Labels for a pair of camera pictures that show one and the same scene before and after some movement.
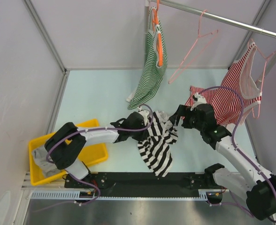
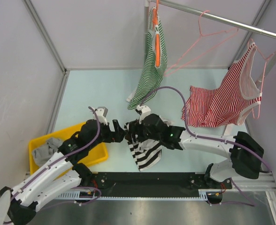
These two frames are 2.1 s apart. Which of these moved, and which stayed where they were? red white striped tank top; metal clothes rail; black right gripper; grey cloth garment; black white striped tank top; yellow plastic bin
Moved: black right gripper; black white striped tank top
Stayed: grey cloth garment; metal clothes rail; red white striped tank top; yellow plastic bin
